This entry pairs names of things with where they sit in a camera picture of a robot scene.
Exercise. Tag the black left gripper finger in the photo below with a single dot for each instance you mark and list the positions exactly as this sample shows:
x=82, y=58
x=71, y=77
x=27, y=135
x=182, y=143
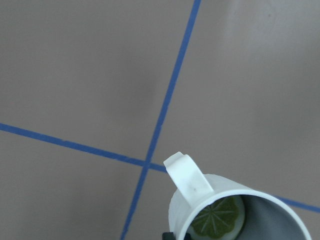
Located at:
x=168, y=236

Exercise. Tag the green lemon slice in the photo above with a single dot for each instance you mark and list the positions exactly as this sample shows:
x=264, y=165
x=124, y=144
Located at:
x=221, y=220

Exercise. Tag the white mug grey inside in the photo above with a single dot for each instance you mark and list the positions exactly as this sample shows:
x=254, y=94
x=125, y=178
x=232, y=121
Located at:
x=267, y=217

